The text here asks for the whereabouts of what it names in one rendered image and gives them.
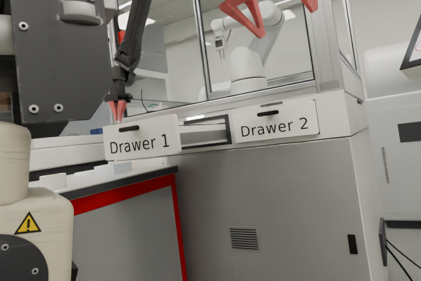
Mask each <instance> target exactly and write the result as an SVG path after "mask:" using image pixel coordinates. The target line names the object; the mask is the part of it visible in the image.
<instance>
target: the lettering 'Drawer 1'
mask: <svg viewBox="0 0 421 281"><path fill-rule="evenodd" d="M163 136H164V138H165V146H163V147H168V146H169V145H167V142H166V136H165V134H164V135H162V137H163ZM153 140H155V139H153ZM153 140H152V139H151V142H152V149H153ZM145 141H147V142H148V140H144V141H143V148H144V149H145V150H148V149H150V147H149V148H145V147H144V145H149V142H148V144H144V142H145ZM112 143H114V144H116V143H115V142H110V148H111V154H112V153H116V152H117V151H118V146H117V144H116V147H117V150H116V151H115V152H112ZM126 144H128V146H126V147H125V151H126V152H129V151H130V144H129V143H125V145H126ZM136 144H137V142H135V147H134V145H133V142H132V145H133V149H134V151H136ZM127 147H129V150H128V151H127V150H126V148H127ZM137 148H138V150H140V141H139V147H138V144H137Z"/></svg>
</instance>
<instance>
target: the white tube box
mask: <svg viewBox="0 0 421 281"><path fill-rule="evenodd" d="M94 170H95V177H97V176H109V175H117V174H120V173H125V172H128V171H132V161H125V162H120V163H114V165H109V164H107V165H101V166H94Z"/></svg>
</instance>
